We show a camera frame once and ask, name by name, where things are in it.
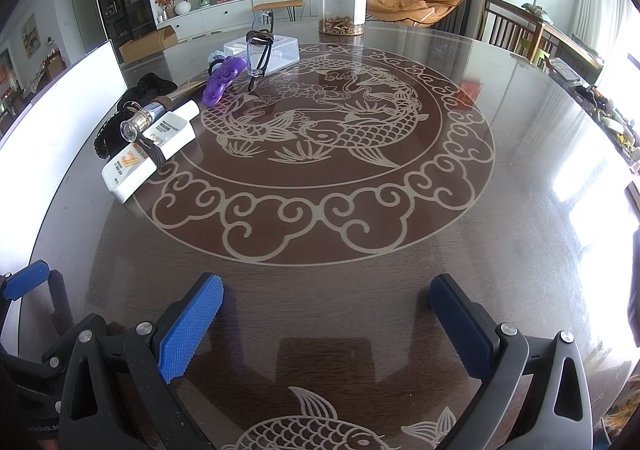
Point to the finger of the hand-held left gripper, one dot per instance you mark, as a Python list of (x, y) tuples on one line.
[(30, 366), (25, 281)]

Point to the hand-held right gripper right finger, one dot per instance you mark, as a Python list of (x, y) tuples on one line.
[(462, 325)]

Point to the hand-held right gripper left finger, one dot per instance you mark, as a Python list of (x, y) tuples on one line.
[(192, 325)]

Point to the white bottle with orange print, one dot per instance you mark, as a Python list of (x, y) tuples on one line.
[(125, 175)]

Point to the black cloth pouch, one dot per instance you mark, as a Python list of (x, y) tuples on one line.
[(107, 140)]

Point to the white storage box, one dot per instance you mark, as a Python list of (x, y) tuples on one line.
[(60, 120)]

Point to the white tube with cap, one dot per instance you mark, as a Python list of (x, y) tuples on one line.
[(172, 127)]

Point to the glass perfume bottle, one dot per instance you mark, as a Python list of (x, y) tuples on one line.
[(142, 120)]

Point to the purple toy figure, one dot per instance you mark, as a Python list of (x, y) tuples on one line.
[(222, 80)]

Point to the clear plastic box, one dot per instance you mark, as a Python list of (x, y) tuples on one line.
[(285, 52)]

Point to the eyeglasses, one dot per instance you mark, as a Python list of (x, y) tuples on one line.
[(256, 22)]

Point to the red door poster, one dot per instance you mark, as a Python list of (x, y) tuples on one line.
[(4, 75)]

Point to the wooden dining chair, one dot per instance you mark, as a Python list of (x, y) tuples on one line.
[(57, 62)]

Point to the tea set clutter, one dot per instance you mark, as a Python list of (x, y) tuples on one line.
[(615, 120)]

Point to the cardboard box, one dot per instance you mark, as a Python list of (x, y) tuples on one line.
[(150, 42)]

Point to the wooden slatted armchair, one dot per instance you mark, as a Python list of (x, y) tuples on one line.
[(505, 25)]

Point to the white television cabinet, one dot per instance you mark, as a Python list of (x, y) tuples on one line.
[(210, 15)]

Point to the white round vase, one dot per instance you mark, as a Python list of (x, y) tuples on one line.
[(182, 8)]

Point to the grey folded cloth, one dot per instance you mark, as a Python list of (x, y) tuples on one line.
[(537, 12)]

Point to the wooden bench with metal legs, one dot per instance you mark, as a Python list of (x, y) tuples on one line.
[(277, 5)]

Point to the clear jar with black lid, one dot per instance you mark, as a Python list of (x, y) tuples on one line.
[(342, 5)]

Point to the framed wall painting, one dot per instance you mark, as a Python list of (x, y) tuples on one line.
[(30, 35)]

